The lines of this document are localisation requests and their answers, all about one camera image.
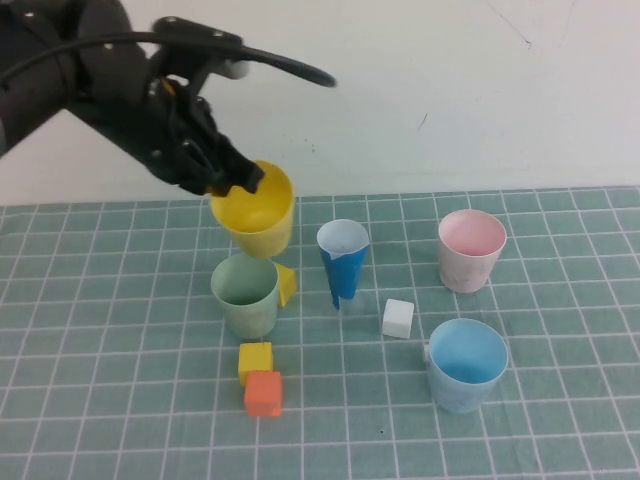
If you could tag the pink plastic cup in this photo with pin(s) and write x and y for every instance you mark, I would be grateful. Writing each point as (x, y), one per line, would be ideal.
(467, 275)

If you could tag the light blue plastic cup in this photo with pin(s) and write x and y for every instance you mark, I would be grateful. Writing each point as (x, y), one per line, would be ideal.
(465, 390)

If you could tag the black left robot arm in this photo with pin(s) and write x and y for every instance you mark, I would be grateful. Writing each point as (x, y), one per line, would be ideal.
(40, 90)

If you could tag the pale green plastic cup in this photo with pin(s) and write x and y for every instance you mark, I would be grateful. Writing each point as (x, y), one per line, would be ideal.
(250, 320)

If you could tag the blue paper cone cup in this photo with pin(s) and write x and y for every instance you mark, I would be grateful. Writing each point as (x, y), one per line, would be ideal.
(342, 275)

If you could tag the yellow foam wedge block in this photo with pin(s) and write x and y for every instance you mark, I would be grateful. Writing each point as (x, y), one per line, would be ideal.
(287, 285)

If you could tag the green grid tablecloth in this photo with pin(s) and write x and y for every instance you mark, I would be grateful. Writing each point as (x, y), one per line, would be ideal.
(125, 350)

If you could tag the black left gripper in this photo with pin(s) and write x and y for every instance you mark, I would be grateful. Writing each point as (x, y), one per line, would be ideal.
(165, 135)

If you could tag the white foam cube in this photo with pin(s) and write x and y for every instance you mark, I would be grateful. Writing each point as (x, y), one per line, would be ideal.
(397, 320)

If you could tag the yellow foam cube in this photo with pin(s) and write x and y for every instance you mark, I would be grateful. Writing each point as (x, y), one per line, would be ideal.
(255, 357)

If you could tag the yellow plastic cup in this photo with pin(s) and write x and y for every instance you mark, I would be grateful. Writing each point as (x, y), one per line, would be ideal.
(262, 235)

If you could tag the orange foam cube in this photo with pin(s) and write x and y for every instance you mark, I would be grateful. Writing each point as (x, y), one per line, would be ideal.
(262, 395)

